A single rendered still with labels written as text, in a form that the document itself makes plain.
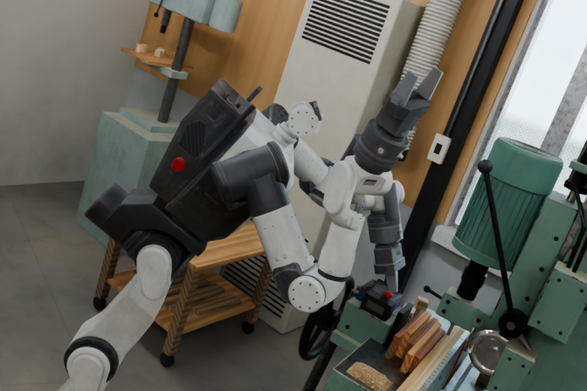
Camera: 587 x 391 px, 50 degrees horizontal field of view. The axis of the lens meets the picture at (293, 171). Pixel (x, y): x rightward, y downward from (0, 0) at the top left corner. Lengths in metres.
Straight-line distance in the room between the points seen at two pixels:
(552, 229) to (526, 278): 0.14
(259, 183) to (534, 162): 0.68
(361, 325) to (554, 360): 0.48
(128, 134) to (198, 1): 0.82
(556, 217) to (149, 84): 3.26
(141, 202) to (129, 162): 1.99
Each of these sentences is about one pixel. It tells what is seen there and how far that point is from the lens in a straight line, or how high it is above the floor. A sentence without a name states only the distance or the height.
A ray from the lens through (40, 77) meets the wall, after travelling 4.16.
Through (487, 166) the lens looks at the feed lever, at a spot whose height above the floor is 1.45.
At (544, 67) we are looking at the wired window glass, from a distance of 3.10.
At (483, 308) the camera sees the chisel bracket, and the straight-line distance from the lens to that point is 1.78.
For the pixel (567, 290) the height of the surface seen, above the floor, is 1.27.
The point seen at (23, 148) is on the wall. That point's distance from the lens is 4.28.
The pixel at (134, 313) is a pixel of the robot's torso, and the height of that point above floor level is 0.79.
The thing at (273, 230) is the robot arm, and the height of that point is 1.22.
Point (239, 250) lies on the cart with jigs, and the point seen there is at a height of 0.53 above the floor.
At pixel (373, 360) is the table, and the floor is 0.90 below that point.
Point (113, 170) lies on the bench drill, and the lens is 3.69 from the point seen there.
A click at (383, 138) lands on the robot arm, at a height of 1.48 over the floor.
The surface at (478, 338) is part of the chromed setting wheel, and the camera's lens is 1.68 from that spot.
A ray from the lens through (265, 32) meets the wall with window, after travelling 3.75.
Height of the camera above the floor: 1.70
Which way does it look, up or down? 16 degrees down
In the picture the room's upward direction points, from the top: 19 degrees clockwise
